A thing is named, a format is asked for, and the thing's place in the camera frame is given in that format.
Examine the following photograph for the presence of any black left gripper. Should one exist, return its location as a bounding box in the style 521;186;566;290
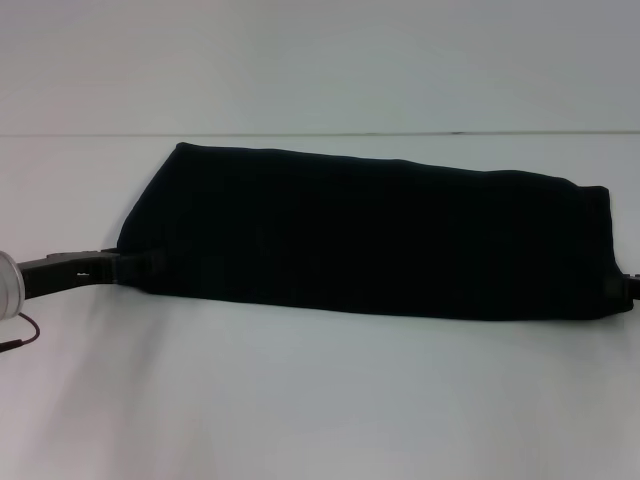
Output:
17;247;167;304

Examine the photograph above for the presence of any black shirt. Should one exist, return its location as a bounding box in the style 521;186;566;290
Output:
115;141;634;321

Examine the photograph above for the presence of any left gripper cable with connectors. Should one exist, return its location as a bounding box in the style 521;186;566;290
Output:
0;313;41;355

